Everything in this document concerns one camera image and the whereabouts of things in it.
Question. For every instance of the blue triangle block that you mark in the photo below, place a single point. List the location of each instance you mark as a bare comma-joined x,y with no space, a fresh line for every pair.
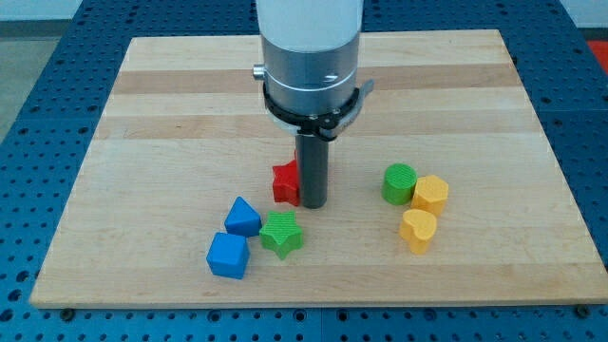
243,219

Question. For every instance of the green cylinder block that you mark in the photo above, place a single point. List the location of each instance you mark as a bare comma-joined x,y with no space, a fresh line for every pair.
398,183

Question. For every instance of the green star block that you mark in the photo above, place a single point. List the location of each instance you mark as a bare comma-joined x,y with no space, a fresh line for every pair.
281,233

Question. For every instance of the blue cube block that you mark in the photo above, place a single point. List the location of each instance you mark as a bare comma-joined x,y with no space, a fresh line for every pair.
228,255

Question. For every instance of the red star block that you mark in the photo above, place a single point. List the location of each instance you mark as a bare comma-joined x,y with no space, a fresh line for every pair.
285,184

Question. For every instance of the yellow hexagon block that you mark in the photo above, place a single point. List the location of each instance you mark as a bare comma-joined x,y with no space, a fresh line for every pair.
430,194

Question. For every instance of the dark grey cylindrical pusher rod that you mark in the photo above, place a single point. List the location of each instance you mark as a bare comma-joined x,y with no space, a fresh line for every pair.
312,158

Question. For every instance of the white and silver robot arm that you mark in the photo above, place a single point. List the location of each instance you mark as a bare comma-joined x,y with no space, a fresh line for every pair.
310,61

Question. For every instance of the yellow heart block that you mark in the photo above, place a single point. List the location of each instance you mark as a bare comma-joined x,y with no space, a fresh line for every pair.
418,228

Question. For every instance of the light wooden board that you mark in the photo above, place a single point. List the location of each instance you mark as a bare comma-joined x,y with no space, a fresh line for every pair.
184,133

